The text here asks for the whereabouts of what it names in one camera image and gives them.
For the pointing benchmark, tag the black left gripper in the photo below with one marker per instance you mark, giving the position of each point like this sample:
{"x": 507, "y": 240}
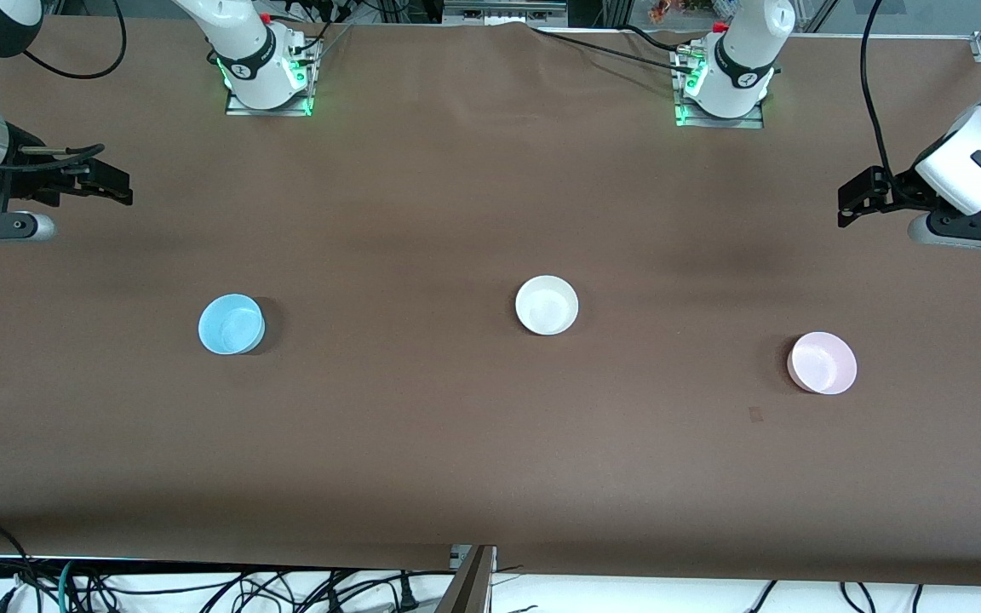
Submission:
{"x": 897, "y": 189}

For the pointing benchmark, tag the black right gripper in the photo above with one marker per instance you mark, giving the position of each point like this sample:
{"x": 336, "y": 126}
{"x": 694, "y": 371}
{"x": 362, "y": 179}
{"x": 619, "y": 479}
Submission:
{"x": 41, "y": 177}

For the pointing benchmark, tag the pink bowl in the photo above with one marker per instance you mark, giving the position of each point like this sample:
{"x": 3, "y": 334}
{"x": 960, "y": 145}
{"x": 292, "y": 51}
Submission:
{"x": 823, "y": 363}

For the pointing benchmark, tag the light blue bowl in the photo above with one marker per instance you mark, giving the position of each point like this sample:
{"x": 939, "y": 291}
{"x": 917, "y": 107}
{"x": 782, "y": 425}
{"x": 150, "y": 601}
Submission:
{"x": 231, "y": 325}

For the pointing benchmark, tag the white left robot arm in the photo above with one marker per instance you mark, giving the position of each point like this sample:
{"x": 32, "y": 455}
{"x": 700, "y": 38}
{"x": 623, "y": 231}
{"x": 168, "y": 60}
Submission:
{"x": 746, "y": 51}

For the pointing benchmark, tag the white bowl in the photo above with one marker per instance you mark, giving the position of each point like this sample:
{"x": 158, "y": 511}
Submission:
{"x": 547, "y": 305}

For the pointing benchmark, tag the orange colourful toy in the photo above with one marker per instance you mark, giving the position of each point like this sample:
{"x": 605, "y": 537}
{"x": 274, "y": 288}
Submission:
{"x": 665, "y": 10}

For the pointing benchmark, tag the grey power strip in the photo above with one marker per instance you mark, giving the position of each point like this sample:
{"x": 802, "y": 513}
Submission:
{"x": 499, "y": 13}

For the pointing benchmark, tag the brown table cover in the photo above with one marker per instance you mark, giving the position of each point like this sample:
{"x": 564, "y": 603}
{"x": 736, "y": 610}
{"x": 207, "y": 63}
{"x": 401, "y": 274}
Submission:
{"x": 490, "y": 443}

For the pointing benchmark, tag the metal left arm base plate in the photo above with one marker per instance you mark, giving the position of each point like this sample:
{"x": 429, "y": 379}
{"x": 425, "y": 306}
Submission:
{"x": 750, "y": 123}

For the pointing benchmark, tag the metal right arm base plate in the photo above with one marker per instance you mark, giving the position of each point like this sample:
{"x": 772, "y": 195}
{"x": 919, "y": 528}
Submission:
{"x": 239, "y": 109}

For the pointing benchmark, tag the aluminium frame post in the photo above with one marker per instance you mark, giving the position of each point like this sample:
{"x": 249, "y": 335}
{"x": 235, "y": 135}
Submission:
{"x": 616, "y": 12}

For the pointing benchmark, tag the aluminium profile post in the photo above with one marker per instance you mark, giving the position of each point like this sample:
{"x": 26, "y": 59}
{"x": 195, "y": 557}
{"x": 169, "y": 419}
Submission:
{"x": 469, "y": 587}

